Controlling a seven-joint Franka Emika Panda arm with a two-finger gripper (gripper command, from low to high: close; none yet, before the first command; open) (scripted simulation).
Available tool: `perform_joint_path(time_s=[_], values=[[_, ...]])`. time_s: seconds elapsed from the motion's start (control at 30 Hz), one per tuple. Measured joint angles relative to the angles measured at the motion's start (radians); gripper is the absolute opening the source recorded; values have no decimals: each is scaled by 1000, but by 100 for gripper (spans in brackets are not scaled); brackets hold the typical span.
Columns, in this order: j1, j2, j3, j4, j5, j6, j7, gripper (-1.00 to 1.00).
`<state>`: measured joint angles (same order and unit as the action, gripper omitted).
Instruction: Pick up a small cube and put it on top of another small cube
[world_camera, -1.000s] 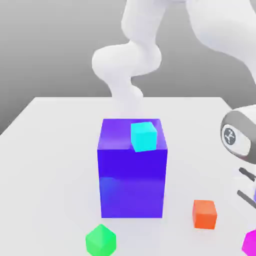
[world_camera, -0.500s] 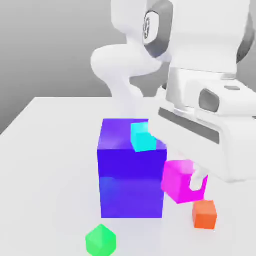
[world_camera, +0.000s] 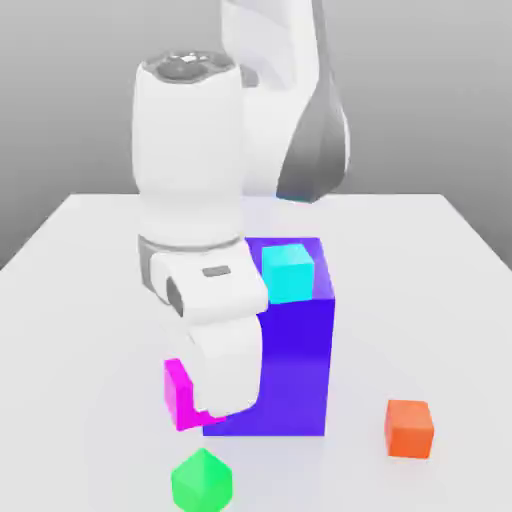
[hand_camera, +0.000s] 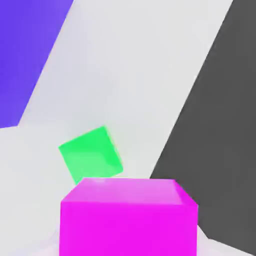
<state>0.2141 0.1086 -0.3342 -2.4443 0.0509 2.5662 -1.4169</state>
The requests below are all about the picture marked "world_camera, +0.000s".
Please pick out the small green cube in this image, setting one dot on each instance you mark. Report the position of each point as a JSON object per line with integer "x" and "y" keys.
{"x": 202, "y": 482}

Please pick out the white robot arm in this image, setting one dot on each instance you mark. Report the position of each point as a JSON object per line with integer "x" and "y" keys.
{"x": 188, "y": 140}

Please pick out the small orange cube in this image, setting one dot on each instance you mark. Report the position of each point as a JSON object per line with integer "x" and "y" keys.
{"x": 408, "y": 430}

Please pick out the large blue box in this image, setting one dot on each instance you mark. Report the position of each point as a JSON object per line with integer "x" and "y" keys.
{"x": 296, "y": 368}

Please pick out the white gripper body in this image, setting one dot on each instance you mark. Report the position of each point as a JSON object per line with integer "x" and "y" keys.
{"x": 228, "y": 360}

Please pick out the small cyan cube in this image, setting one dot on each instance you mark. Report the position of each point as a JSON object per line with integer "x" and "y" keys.
{"x": 288, "y": 276}

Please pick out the small magenta cube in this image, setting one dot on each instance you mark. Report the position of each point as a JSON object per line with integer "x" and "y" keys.
{"x": 179, "y": 396}

